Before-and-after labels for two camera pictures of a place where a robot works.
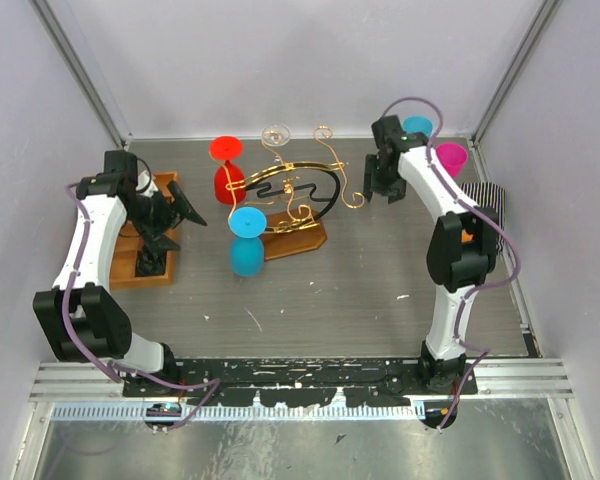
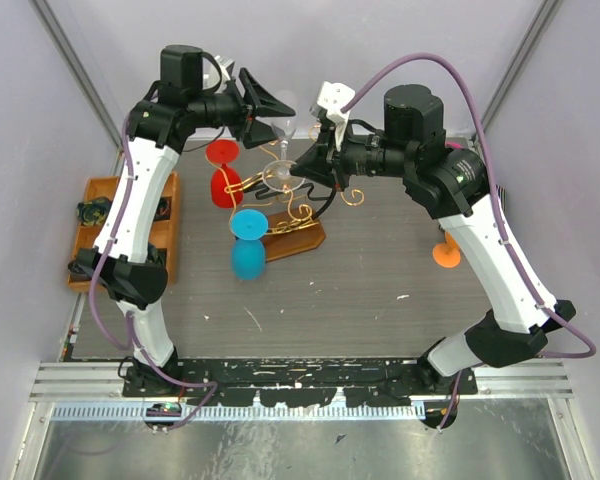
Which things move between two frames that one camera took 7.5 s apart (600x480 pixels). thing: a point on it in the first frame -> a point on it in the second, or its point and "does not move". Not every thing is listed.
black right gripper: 395,191 -> 324,162
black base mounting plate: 296,381 does not move
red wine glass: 229,179 does not move
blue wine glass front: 247,251 does not move
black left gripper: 155,235 -> 258,101
